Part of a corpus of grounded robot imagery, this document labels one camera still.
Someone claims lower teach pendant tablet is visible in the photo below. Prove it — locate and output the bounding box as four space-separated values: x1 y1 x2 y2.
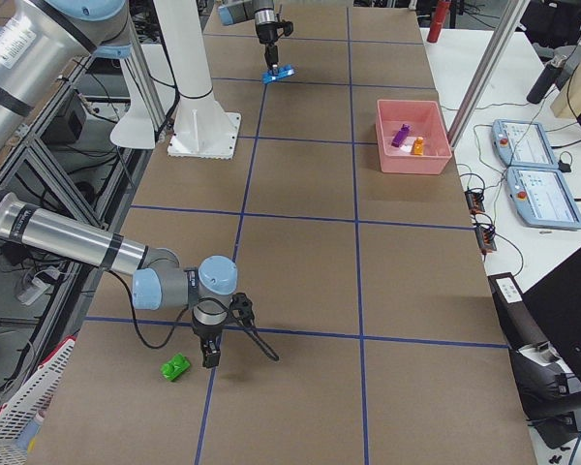
505 166 581 231

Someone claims green toy block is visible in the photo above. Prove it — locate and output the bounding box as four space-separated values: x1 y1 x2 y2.
160 353 192 382

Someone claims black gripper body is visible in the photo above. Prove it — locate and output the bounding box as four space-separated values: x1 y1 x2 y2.
254 12 291 46
192 298 229 352

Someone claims orange toy block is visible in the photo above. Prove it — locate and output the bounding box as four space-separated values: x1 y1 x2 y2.
411 137 424 156

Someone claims pink plastic box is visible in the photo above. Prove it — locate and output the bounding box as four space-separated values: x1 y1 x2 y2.
376 99 452 175

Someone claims black water bottle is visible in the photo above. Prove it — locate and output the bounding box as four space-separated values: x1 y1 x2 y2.
526 54 567 104

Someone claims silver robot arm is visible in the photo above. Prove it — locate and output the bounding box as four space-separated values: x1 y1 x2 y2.
218 0 293 76
0 1 241 368

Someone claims white plastic basket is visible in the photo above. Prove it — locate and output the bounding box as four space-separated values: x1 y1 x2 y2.
0 336 76 464

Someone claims red bottle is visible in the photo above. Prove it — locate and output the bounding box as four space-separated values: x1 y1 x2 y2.
427 0 451 44

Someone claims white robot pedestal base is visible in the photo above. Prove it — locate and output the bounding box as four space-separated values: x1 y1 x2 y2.
154 0 241 160

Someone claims aluminium frame post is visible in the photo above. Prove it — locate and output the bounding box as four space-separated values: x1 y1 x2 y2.
447 0 530 149

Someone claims upper teach pendant tablet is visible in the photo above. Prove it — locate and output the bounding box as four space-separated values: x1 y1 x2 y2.
491 119 558 169

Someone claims black laptop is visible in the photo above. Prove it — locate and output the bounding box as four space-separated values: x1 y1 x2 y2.
523 247 581 381

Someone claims teach pendant tablet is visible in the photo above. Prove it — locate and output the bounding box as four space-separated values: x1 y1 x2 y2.
491 119 558 169
505 166 581 231

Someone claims long blue toy block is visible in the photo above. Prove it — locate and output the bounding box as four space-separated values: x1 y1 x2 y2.
261 65 295 85

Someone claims purple long toy block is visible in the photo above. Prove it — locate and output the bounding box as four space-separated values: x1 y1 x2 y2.
391 124 411 148

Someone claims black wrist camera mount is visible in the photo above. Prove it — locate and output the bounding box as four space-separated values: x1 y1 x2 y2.
230 293 255 327

